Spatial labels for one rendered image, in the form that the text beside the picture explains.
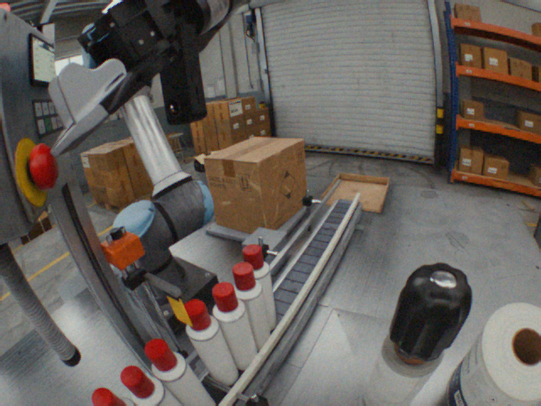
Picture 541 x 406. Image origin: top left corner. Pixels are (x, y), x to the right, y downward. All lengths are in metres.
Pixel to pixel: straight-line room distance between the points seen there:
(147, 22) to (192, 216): 0.50
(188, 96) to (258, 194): 0.60
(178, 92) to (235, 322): 0.32
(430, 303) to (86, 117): 0.31
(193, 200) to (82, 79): 0.50
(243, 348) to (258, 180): 0.52
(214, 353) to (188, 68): 0.38
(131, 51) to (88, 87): 0.05
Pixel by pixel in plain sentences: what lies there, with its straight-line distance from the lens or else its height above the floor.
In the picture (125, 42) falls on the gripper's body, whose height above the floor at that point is 1.40.
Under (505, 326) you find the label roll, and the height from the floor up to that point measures 1.02.
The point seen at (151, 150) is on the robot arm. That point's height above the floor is 1.23.
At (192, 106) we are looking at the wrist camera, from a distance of 0.29.
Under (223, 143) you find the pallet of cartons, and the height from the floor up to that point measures 0.53.
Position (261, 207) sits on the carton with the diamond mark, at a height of 0.97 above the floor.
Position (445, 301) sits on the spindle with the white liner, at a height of 1.18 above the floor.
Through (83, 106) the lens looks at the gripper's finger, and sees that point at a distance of 0.22.
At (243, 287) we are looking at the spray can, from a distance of 0.43.
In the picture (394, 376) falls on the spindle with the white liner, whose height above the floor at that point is 1.05.
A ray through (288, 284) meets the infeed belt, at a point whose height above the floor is 0.88.
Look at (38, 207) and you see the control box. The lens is 0.24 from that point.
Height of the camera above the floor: 1.35
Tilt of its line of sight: 25 degrees down
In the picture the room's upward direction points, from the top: 7 degrees counter-clockwise
